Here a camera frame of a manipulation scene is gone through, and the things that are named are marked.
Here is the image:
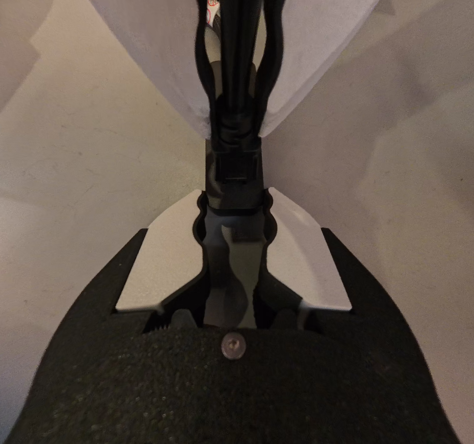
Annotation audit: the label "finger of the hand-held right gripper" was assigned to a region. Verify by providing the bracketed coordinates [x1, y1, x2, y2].
[68, 0, 217, 141]
[258, 0, 408, 137]

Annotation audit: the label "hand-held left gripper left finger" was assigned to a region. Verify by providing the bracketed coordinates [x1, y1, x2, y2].
[115, 189, 205, 317]

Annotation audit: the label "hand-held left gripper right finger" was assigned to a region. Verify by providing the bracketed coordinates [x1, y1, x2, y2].
[258, 187, 353, 317]

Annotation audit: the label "black power strip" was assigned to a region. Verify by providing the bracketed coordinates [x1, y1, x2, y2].
[203, 139, 268, 328]

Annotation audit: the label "black power cord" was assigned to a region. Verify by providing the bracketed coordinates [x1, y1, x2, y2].
[213, 0, 268, 193]

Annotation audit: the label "grey desk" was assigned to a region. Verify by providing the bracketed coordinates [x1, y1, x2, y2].
[0, 0, 474, 407]

